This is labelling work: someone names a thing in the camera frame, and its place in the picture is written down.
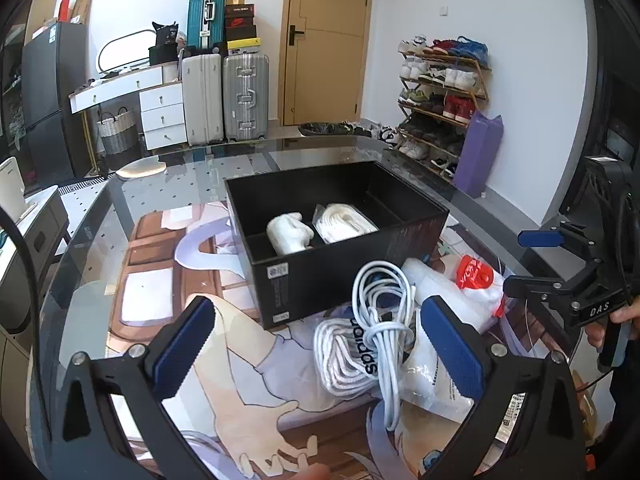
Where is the oval mirror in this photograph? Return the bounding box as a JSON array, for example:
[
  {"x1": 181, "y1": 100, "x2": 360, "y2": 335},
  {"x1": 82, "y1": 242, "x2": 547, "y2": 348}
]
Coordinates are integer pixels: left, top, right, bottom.
[{"x1": 96, "y1": 29, "x2": 161, "y2": 76}]

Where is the white suitcase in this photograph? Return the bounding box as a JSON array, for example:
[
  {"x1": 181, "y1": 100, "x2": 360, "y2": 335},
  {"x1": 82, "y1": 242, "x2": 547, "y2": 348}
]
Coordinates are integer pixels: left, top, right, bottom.
[{"x1": 181, "y1": 52, "x2": 224, "y2": 147}]

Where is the round white stool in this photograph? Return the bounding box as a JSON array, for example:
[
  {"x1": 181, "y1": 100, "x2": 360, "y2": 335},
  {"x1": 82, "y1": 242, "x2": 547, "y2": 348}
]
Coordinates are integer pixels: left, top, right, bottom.
[{"x1": 116, "y1": 162, "x2": 169, "y2": 180}]

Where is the white printed packet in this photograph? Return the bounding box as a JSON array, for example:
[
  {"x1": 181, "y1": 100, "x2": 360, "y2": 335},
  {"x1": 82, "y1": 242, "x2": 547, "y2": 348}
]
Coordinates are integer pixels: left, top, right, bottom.
[{"x1": 400, "y1": 340, "x2": 476, "y2": 412}]

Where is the printed desk mat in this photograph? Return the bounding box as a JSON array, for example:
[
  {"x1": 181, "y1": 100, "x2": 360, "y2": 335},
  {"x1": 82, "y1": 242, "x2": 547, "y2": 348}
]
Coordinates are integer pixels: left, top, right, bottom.
[{"x1": 107, "y1": 200, "x2": 568, "y2": 480}]

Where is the wooden door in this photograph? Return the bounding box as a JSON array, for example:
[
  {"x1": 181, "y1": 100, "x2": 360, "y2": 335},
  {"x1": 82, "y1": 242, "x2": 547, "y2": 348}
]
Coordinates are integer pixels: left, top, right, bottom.
[{"x1": 281, "y1": 0, "x2": 375, "y2": 127}]

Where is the person's right hand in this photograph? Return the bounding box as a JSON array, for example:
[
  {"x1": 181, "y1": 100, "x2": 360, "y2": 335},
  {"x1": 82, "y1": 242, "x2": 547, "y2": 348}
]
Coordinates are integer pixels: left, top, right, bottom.
[{"x1": 585, "y1": 304, "x2": 640, "y2": 349}]

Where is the black-printed bag of white laces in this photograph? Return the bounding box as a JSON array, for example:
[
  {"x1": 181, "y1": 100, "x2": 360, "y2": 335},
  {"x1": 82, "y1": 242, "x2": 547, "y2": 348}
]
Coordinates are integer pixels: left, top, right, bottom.
[{"x1": 312, "y1": 305, "x2": 417, "y2": 402}]

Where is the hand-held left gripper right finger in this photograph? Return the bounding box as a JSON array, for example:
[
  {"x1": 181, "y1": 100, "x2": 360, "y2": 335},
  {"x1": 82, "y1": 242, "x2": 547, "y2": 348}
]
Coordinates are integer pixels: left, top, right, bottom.
[{"x1": 420, "y1": 295, "x2": 586, "y2": 480}]

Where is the plain bag of white laces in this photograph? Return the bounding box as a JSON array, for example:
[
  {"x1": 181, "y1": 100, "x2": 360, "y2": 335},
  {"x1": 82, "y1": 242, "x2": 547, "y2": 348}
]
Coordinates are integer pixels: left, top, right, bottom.
[{"x1": 312, "y1": 202, "x2": 379, "y2": 246}]

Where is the white bag with red label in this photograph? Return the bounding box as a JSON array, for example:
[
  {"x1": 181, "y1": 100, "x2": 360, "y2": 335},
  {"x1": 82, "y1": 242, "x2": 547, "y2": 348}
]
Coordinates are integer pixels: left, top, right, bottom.
[{"x1": 452, "y1": 254, "x2": 509, "y2": 336}]

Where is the white cable bundle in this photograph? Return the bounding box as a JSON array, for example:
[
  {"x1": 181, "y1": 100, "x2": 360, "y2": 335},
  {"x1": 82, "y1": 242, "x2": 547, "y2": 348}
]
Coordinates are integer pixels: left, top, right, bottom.
[{"x1": 352, "y1": 260, "x2": 420, "y2": 431}]

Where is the grey side cabinet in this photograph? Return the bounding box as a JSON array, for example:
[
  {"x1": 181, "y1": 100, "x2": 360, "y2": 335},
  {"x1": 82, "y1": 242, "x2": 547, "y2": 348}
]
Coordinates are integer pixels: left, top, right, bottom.
[{"x1": 0, "y1": 185, "x2": 71, "y2": 335}]

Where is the teal suitcase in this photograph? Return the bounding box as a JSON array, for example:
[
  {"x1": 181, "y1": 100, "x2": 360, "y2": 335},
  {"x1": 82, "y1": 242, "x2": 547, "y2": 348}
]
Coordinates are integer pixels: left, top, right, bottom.
[{"x1": 187, "y1": 0, "x2": 227, "y2": 52}]

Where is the black cardboard box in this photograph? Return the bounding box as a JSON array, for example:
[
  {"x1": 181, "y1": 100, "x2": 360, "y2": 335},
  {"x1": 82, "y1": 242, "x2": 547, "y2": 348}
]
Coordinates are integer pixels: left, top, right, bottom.
[{"x1": 223, "y1": 160, "x2": 450, "y2": 331}]

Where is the shoe rack with shoes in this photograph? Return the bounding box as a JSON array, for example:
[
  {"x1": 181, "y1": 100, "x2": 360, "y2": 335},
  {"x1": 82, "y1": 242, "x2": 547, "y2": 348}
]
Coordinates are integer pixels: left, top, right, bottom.
[{"x1": 397, "y1": 35, "x2": 493, "y2": 182}]

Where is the white dressing desk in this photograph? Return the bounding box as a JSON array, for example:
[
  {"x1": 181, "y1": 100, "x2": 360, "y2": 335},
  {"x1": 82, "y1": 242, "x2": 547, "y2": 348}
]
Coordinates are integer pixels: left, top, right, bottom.
[{"x1": 69, "y1": 62, "x2": 185, "y2": 152}]

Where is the silver suitcase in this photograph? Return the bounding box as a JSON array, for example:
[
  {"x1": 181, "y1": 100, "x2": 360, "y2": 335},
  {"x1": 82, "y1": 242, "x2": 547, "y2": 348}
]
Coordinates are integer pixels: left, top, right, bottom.
[{"x1": 222, "y1": 54, "x2": 270, "y2": 142}]

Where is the grey laundry basket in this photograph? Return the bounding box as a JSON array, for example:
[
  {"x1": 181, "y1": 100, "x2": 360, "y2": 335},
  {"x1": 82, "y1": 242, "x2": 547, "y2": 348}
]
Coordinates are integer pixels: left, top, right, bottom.
[{"x1": 96, "y1": 107, "x2": 140, "y2": 159}]

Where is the stack of shoe boxes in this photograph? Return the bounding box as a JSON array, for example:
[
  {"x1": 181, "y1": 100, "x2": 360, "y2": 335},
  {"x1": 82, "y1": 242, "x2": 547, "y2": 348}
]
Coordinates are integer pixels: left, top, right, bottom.
[{"x1": 224, "y1": 0, "x2": 264, "y2": 57}]

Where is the white kettle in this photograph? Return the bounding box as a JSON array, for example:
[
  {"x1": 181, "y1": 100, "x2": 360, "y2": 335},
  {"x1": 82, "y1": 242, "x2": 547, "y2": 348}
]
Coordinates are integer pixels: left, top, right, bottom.
[{"x1": 0, "y1": 156, "x2": 29, "y2": 222}]

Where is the black bag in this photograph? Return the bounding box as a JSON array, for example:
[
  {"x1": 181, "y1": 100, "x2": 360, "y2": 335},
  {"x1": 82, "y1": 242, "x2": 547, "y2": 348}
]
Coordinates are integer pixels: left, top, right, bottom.
[{"x1": 148, "y1": 21, "x2": 182, "y2": 66}]

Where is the purple bag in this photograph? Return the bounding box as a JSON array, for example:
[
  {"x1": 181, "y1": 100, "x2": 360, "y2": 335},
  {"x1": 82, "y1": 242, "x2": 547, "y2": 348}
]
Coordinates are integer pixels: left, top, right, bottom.
[{"x1": 454, "y1": 110, "x2": 504, "y2": 199}]

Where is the person's left hand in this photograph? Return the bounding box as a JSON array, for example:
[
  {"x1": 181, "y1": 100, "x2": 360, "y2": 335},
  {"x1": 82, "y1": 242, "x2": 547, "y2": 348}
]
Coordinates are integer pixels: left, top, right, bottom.
[{"x1": 280, "y1": 462, "x2": 332, "y2": 480}]

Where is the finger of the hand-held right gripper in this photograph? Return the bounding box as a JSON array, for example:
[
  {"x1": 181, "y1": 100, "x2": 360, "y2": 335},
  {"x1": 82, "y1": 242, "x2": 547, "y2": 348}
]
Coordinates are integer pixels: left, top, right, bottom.
[
  {"x1": 518, "y1": 220, "x2": 598, "y2": 261},
  {"x1": 502, "y1": 257, "x2": 608, "y2": 313}
]

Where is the black cable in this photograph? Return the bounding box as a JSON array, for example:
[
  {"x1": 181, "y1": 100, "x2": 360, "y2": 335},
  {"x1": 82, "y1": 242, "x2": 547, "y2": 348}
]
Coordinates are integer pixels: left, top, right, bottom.
[{"x1": 0, "y1": 204, "x2": 57, "y2": 442}]

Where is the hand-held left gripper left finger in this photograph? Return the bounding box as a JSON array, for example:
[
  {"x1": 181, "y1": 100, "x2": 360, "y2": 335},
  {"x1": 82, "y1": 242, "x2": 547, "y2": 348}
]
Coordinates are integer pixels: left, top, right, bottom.
[{"x1": 55, "y1": 296, "x2": 221, "y2": 480}]

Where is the dark glass cabinet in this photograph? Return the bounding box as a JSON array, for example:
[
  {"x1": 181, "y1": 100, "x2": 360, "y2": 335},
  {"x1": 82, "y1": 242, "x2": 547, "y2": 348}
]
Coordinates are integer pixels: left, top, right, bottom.
[{"x1": 0, "y1": 22, "x2": 27, "y2": 141}]

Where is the row of shoes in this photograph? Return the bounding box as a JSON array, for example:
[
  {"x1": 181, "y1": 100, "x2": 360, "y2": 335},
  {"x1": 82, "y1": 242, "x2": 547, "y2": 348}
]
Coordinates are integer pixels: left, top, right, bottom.
[{"x1": 299, "y1": 121, "x2": 402, "y2": 146}]

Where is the black refrigerator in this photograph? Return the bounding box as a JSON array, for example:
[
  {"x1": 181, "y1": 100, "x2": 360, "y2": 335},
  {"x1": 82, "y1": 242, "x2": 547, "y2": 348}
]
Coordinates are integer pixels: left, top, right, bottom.
[{"x1": 21, "y1": 21, "x2": 94, "y2": 187}]

